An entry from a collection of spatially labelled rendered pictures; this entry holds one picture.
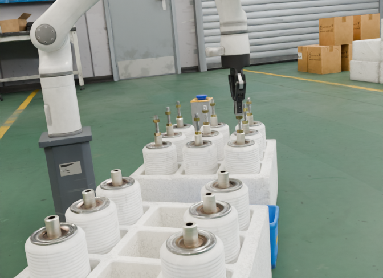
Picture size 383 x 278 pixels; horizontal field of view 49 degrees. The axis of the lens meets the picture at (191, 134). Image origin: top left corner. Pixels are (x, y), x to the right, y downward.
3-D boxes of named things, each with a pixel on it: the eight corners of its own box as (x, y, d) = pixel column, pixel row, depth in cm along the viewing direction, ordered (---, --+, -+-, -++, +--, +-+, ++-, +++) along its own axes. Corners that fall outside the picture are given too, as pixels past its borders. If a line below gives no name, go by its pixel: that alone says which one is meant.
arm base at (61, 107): (48, 139, 119) (38, 78, 115) (50, 132, 128) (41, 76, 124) (82, 134, 121) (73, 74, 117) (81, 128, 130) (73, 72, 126)
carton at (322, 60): (341, 72, 470) (341, 44, 463) (321, 74, 465) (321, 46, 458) (326, 70, 498) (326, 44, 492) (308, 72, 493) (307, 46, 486)
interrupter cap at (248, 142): (224, 148, 113) (224, 146, 113) (230, 140, 120) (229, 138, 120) (252, 148, 111) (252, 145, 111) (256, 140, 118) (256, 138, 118)
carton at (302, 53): (319, 68, 528) (318, 44, 521) (329, 69, 505) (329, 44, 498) (297, 70, 521) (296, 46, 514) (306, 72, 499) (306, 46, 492)
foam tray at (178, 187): (134, 237, 121) (126, 178, 117) (171, 188, 158) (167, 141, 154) (272, 241, 112) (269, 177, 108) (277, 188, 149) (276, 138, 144)
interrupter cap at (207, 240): (158, 256, 61) (158, 251, 60) (175, 231, 68) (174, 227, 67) (210, 259, 58) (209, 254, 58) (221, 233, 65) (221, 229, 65)
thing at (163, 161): (148, 212, 120) (141, 151, 116) (150, 199, 130) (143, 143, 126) (181, 209, 121) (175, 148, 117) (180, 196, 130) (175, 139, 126)
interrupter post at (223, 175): (216, 189, 84) (215, 173, 83) (219, 184, 86) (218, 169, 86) (228, 189, 83) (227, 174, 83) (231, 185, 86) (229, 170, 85)
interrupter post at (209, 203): (202, 214, 73) (200, 196, 72) (205, 208, 75) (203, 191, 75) (215, 215, 72) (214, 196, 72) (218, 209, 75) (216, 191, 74)
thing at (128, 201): (98, 269, 93) (86, 191, 89) (117, 247, 102) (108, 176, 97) (138, 272, 90) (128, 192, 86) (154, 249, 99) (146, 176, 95)
